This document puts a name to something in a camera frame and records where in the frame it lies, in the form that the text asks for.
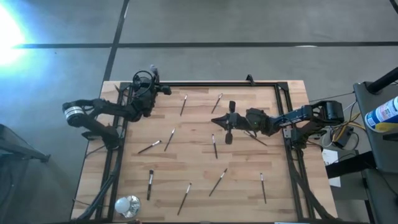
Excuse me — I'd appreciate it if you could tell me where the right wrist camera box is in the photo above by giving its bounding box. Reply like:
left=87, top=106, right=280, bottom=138
left=245, top=107, right=269, bottom=131

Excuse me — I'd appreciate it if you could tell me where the white globe bulb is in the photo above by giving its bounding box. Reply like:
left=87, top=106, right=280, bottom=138
left=114, top=196, right=131, bottom=214

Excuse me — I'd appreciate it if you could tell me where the black cable bundle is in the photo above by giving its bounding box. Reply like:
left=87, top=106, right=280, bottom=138
left=287, top=149, right=336, bottom=221
left=76, top=146, right=124, bottom=221

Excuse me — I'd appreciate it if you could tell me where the thick black makeup brush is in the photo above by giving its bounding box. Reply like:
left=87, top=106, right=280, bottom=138
left=146, top=169, right=155, bottom=202

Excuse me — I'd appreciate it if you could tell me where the black mesh cup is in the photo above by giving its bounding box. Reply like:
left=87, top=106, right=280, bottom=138
left=132, top=70, right=155, bottom=99

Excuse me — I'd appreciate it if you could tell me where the yellow cable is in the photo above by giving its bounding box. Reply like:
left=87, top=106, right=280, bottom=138
left=331, top=111, right=367, bottom=142

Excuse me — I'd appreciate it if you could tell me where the black pen foreground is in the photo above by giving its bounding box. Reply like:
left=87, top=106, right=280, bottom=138
left=208, top=167, right=229, bottom=198

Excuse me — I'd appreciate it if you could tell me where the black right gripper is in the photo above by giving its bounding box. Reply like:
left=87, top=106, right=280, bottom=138
left=211, top=101, right=248, bottom=144

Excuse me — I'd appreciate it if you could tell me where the black pole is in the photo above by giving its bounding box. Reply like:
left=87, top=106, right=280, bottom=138
left=366, top=67, right=398, bottom=95

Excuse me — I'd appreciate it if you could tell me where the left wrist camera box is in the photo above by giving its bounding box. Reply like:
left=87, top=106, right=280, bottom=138
left=135, top=93, right=155, bottom=110

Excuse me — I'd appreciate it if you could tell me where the grey side cart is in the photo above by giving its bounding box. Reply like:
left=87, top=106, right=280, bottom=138
left=353, top=81, right=398, bottom=224

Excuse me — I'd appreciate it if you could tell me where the black aluminium table frame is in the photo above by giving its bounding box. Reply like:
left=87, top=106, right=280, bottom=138
left=95, top=80, right=315, bottom=222

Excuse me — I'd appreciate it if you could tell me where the black flat bar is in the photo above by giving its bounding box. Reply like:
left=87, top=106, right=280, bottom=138
left=325, top=151, right=377, bottom=180

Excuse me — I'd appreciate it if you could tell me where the black power supply box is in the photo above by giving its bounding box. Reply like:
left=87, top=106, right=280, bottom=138
left=331, top=126, right=355, bottom=149

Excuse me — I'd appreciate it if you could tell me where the white paper sheet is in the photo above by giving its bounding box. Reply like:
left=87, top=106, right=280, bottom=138
left=322, top=148, right=342, bottom=188

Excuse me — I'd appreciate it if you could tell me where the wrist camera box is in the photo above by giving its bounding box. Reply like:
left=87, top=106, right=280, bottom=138
left=135, top=93, right=155, bottom=110
left=245, top=107, right=269, bottom=131

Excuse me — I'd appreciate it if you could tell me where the white blue yellow canister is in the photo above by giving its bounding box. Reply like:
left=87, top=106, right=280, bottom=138
left=364, top=95, right=398, bottom=134

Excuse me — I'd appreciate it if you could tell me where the dark grey chair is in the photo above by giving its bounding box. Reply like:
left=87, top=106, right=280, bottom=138
left=0, top=123, right=51, bottom=224

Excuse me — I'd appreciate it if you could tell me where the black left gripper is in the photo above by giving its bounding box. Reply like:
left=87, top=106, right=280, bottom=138
left=138, top=64, right=172, bottom=98

